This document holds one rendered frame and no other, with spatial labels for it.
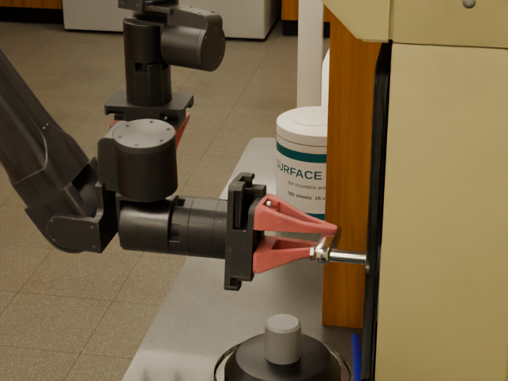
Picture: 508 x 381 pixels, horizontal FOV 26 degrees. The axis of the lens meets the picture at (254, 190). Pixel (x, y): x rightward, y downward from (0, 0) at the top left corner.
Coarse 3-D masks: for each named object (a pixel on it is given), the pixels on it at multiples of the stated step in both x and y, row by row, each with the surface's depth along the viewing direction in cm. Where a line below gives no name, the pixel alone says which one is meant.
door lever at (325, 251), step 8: (336, 232) 103; (320, 240) 99; (328, 240) 99; (336, 240) 101; (312, 248) 98; (320, 248) 97; (328, 248) 97; (312, 256) 98; (320, 256) 97; (328, 256) 97; (336, 256) 97; (344, 256) 97; (352, 256) 97; (360, 256) 97; (360, 264) 97
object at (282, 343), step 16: (272, 320) 85; (288, 320) 85; (256, 336) 89; (272, 336) 84; (288, 336) 84; (304, 336) 89; (240, 352) 87; (256, 352) 87; (272, 352) 85; (288, 352) 85; (304, 352) 87; (320, 352) 87; (240, 368) 85; (256, 368) 84; (272, 368) 84; (288, 368) 84; (304, 368) 84; (320, 368) 84; (336, 368) 86
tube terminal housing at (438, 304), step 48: (432, 0) 82; (480, 0) 81; (432, 48) 83; (480, 48) 83; (432, 96) 85; (480, 96) 84; (432, 144) 86; (480, 144) 86; (384, 192) 89; (432, 192) 88; (480, 192) 87; (384, 240) 90; (432, 240) 90; (480, 240) 89; (384, 288) 92; (432, 288) 91; (480, 288) 90; (384, 336) 94; (432, 336) 93; (480, 336) 92
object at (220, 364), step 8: (240, 344) 90; (232, 352) 89; (336, 352) 89; (224, 360) 88; (344, 360) 88; (216, 368) 87; (224, 368) 87; (344, 368) 87; (216, 376) 86; (224, 376) 86; (344, 376) 86
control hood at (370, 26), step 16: (336, 0) 83; (352, 0) 83; (368, 0) 83; (384, 0) 83; (336, 16) 84; (352, 16) 84; (368, 16) 83; (384, 16) 83; (352, 32) 84; (368, 32) 84; (384, 32) 84
